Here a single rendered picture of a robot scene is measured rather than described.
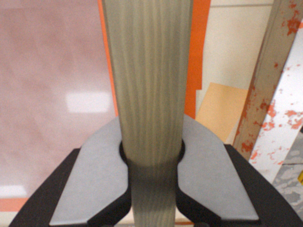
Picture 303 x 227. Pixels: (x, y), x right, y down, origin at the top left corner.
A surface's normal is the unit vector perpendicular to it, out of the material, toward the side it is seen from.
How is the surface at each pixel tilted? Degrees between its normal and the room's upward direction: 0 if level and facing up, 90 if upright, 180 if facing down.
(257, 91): 90
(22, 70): 0
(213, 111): 0
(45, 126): 0
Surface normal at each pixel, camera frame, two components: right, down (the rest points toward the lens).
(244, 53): 0.01, 0.51
